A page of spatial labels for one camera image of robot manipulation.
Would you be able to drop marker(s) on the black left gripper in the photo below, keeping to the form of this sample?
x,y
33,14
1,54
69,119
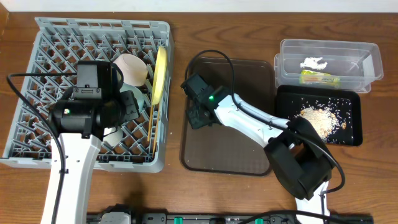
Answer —
x,y
130,111

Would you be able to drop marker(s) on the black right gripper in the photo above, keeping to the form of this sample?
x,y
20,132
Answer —
x,y
192,117

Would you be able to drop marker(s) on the wooden chopstick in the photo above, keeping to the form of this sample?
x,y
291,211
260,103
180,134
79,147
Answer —
x,y
156,117
150,123

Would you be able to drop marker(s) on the white cup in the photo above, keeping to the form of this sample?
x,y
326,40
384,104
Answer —
x,y
112,136

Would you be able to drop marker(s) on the yellow plate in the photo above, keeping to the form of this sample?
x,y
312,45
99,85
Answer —
x,y
159,75

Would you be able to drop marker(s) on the dark brown serving tray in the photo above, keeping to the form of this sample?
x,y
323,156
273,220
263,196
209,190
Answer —
x,y
220,149

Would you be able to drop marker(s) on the yellow green snack wrapper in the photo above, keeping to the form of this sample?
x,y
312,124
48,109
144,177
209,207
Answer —
x,y
311,77

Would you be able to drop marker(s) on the white tissue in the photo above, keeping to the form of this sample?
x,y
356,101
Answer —
x,y
316,63

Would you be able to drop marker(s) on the rice and nutshell pile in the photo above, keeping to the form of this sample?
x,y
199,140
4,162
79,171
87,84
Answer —
x,y
331,117

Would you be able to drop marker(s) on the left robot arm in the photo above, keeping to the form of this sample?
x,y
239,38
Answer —
x,y
78,120

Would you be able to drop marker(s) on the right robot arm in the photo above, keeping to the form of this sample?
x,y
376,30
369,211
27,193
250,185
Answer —
x,y
300,160

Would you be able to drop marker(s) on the grey plastic dishwasher rack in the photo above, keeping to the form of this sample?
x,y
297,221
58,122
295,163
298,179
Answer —
x,y
62,42

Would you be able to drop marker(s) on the black waste tray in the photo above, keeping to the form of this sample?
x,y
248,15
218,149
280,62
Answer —
x,y
286,93

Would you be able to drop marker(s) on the clear plastic bin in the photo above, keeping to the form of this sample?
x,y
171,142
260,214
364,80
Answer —
x,y
356,64

